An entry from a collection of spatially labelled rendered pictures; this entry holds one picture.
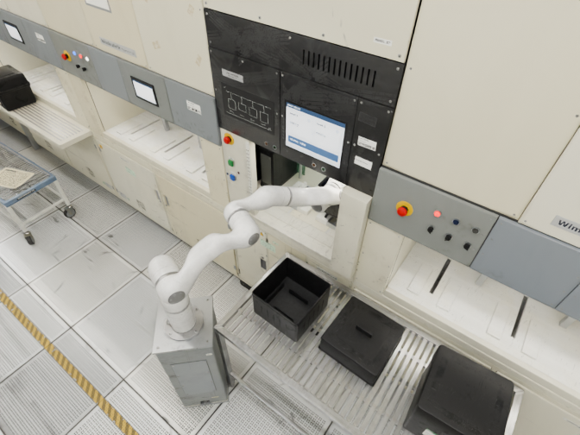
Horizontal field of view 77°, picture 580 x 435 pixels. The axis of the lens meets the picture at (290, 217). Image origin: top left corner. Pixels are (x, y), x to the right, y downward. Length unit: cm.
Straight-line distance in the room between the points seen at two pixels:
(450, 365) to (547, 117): 95
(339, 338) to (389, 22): 126
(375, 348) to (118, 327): 188
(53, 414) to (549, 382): 263
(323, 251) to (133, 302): 161
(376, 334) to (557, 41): 126
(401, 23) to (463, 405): 130
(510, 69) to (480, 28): 13
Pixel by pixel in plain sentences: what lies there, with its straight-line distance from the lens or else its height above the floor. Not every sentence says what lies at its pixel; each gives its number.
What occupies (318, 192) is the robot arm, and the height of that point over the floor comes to 132.
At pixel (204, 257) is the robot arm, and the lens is 157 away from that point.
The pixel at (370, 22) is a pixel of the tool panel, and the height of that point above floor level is 205.
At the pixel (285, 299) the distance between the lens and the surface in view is 195.
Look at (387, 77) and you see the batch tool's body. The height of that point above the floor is 190.
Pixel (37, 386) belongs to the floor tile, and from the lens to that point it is 300.
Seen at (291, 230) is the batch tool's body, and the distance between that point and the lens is 211.
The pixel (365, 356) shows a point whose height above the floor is 86.
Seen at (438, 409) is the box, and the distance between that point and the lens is 158.
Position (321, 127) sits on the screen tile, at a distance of 152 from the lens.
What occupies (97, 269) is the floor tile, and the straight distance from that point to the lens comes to 336.
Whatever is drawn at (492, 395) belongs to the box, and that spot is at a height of 101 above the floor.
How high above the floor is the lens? 242
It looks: 45 degrees down
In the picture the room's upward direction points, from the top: 1 degrees clockwise
